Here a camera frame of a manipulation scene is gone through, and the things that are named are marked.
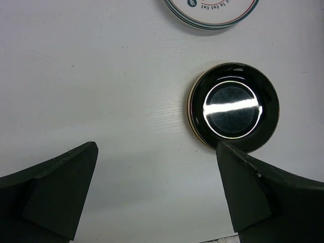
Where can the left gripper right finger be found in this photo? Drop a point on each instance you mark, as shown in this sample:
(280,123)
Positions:
(268,204)

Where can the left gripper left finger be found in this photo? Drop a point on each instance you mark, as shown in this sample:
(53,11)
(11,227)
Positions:
(44,203)

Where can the white plate red characters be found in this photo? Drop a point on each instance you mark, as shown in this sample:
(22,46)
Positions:
(211,15)

